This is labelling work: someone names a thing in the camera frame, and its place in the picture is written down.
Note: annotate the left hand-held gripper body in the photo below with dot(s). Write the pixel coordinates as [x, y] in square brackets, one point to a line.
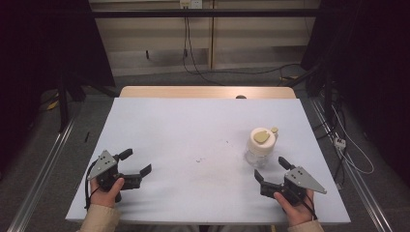
[103, 163]

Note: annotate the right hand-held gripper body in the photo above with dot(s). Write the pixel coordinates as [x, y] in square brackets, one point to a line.
[304, 182]

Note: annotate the clear bottle with cream lid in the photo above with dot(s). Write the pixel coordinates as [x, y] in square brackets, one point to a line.
[260, 145]

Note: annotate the person's right hand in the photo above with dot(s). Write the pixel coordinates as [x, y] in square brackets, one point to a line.
[296, 213]

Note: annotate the person's left hand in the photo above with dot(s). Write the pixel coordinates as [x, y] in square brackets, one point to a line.
[104, 197]

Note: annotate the black pen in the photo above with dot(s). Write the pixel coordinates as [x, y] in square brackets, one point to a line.
[86, 137]

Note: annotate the white table cover board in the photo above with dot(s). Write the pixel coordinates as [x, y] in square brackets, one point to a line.
[193, 129]

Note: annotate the black metal stand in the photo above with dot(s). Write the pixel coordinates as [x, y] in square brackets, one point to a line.
[63, 106]

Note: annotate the yellow tape strip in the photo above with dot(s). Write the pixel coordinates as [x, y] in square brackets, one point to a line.
[53, 105]

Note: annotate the wooden table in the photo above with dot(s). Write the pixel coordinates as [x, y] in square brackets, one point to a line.
[193, 92]

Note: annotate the black curtain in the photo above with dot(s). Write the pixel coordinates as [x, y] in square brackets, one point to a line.
[370, 64]
[45, 48]

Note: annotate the black horizontal metal bar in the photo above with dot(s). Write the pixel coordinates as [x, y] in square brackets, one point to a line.
[199, 13]

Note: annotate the aluminium floor rail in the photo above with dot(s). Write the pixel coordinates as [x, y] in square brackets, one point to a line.
[38, 180]
[357, 180]

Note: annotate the white wall socket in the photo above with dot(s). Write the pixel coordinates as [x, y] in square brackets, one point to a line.
[190, 3]

